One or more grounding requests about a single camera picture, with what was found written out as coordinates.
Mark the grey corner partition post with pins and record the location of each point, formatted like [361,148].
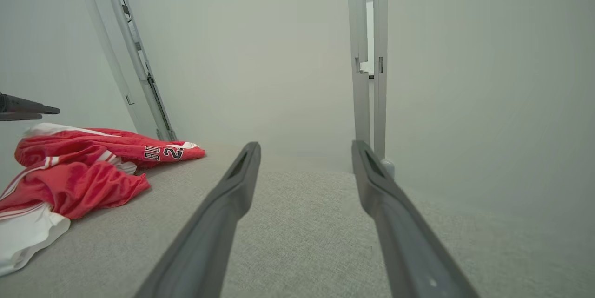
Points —
[137,79]

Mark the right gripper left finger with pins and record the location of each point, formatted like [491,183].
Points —
[209,242]

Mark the red shorts white band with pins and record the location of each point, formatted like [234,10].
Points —
[79,186]

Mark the grey metal partition post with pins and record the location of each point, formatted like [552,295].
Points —
[380,19]
[359,19]

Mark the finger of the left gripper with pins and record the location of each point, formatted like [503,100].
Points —
[28,105]
[18,116]

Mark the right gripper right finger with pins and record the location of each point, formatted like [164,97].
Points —
[409,251]

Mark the red jersey number 23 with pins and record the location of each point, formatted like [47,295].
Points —
[93,142]

